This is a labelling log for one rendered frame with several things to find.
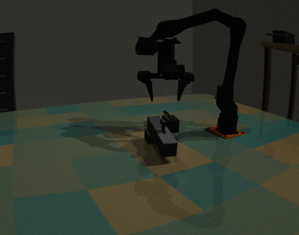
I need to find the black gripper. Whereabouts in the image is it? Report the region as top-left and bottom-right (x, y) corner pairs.
(137, 56), (194, 101)

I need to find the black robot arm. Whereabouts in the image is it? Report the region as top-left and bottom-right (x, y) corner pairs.
(136, 8), (246, 135)

